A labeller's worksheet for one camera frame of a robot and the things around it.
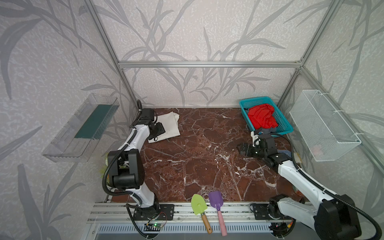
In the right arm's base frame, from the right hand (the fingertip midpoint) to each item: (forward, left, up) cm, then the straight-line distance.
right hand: (242, 143), depth 86 cm
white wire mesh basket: (-9, -30, +22) cm, 38 cm away
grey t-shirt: (+13, -20, -6) cm, 25 cm away
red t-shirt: (+22, -18, -2) cm, 28 cm away
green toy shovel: (-31, +25, -11) cm, 41 cm away
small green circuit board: (-38, +45, -11) cm, 60 cm away
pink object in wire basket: (-10, -33, +8) cm, 36 cm away
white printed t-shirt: (+23, +47, -10) cm, 54 cm away
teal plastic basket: (+17, -33, -7) cm, 38 cm away
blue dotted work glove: (0, -32, -13) cm, 35 cm away
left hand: (+12, +49, +1) cm, 51 cm away
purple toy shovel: (-28, +17, -9) cm, 34 cm away
